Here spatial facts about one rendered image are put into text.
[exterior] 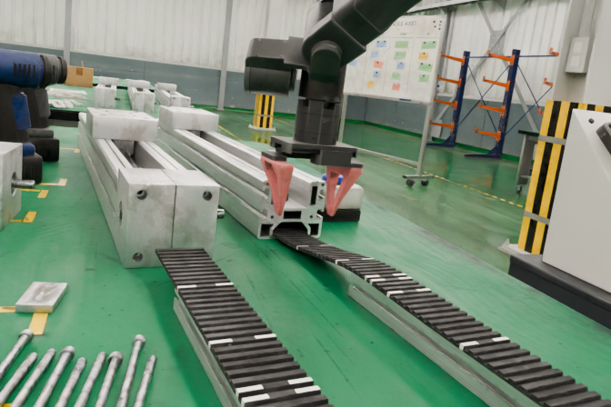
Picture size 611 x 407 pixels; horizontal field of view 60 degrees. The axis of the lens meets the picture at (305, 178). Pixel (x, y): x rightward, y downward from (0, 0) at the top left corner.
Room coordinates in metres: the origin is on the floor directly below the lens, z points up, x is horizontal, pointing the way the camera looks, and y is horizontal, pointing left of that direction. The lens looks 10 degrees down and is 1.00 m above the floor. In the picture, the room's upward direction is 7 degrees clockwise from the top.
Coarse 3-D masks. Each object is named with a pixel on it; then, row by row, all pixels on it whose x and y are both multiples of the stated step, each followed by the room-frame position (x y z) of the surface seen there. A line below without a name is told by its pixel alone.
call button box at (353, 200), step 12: (324, 180) 0.89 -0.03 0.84; (324, 192) 0.85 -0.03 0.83; (336, 192) 0.86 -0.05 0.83; (348, 192) 0.87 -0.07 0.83; (360, 192) 0.88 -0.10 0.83; (348, 204) 0.87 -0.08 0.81; (360, 204) 0.88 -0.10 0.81; (324, 216) 0.85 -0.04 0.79; (336, 216) 0.86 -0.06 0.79; (348, 216) 0.87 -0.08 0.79
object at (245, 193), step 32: (160, 128) 1.40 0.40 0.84; (192, 160) 1.05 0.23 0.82; (224, 160) 0.87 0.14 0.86; (256, 160) 0.93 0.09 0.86; (224, 192) 0.86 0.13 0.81; (256, 192) 0.73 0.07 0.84; (288, 192) 0.80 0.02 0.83; (256, 224) 0.72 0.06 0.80; (288, 224) 0.79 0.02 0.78; (320, 224) 0.75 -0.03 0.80
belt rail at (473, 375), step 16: (352, 288) 0.54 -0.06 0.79; (368, 288) 0.51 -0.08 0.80; (368, 304) 0.51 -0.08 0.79; (384, 304) 0.50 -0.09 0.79; (384, 320) 0.48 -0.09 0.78; (400, 320) 0.47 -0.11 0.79; (416, 320) 0.44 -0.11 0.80; (416, 336) 0.44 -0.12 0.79; (432, 336) 0.42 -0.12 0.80; (432, 352) 0.42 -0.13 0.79; (448, 352) 0.41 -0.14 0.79; (464, 352) 0.39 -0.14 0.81; (448, 368) 0.40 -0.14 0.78; (464, 368) 0.40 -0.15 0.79; (480, 368) 0.37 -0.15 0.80; (464, 384) 0.39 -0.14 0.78; (480, 384) 0.37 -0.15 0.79; (496, 384) 0.36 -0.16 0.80; (496, 400) 0.36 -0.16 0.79; (512, 400) 0.35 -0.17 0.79; (528, 400) 0.33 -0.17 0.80
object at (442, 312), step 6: (450, 306) 0.46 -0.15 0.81; (456, 306) 0.46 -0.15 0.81; (414, 312) 0.44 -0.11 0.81; (420, 312) 0.44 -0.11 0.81; (426, 312) 0.44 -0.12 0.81; (432, 312) 0.44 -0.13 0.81; (438, 312) 0.45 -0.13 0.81; (444, 312) 0.45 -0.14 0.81; (450, 312) 0.45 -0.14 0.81; (456, 312) 0.45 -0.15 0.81; (462, 312) 0.45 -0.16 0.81; (420, 318) 0.43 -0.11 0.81; (426, 318) 0.43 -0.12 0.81; (432, 318) 0.43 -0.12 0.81; (438, 318) 0.43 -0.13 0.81; (444, 318) 0.44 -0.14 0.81
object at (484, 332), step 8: (472, 328) 0.42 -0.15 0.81; (480, 328) 0.42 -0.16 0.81; (488, 328) 0.42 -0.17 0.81; (448, 336) 0.40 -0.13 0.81; (456, 336) 0.40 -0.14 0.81; (464, 336) 0.40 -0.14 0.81; (472, 336) 0.40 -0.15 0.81; (480, 336) 0.40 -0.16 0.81; (488, 336) 0.41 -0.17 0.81; (496, 336) 0.41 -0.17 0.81; (456, 344) 0.39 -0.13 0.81
